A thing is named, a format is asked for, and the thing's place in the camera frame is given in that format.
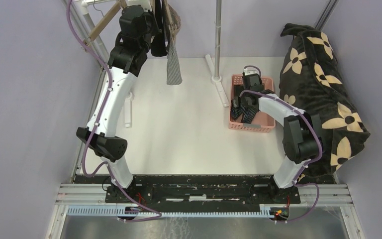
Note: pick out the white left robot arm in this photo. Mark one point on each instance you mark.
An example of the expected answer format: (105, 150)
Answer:
(99, 134)

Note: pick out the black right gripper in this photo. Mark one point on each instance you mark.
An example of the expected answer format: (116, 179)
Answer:
(242, 97)

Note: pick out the pink plastic basket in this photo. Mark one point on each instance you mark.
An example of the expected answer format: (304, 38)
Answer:
(260, 123)

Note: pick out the black underwear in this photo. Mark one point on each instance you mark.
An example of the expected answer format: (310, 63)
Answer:
(158, 45)

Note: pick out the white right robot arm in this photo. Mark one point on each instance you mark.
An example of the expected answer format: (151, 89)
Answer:
(302, 131)

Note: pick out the grey striped underwear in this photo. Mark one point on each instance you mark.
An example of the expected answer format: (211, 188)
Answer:
(173, 66)

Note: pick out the dark striped underwear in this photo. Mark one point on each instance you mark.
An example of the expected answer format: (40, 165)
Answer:
(244, 110)

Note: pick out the black floral blanket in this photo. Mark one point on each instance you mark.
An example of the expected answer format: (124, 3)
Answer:
(310, 80)

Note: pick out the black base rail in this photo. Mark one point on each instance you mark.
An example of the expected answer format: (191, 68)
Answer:
(198, 193)

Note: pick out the white cable duct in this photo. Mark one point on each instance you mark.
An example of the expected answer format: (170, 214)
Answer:
(131, 211)

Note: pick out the wooden clip hanger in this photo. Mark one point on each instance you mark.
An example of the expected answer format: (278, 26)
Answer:
(172, 22)
(106, 19)
(153, 5)

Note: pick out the silver clothes rack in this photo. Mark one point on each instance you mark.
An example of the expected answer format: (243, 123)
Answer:
(99, 51)

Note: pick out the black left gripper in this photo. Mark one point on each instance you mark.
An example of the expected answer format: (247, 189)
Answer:
(149, 14)

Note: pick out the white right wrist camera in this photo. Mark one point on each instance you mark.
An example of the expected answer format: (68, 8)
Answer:
(250, 69)

